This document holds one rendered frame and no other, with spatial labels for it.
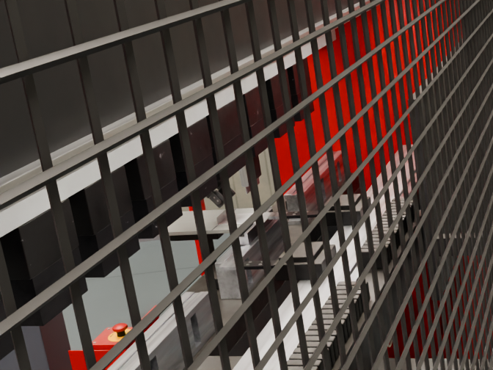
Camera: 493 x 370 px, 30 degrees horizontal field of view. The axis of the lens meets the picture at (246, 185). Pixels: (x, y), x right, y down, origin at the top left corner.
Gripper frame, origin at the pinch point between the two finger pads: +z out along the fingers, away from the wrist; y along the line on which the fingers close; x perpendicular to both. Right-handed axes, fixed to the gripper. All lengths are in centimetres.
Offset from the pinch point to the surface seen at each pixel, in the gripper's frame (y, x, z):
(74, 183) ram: -87, -28, -14
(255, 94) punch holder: 3.4, -26.0, -11.6
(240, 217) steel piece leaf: 0.9, 1.4, 7.3
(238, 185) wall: 292, 143, -17
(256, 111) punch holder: 1.9, -23.2, -8.4
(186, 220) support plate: 1.3, 13.9, -3.0
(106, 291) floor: 193, 195, -25
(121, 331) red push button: -26.0, 34.9, 5.7
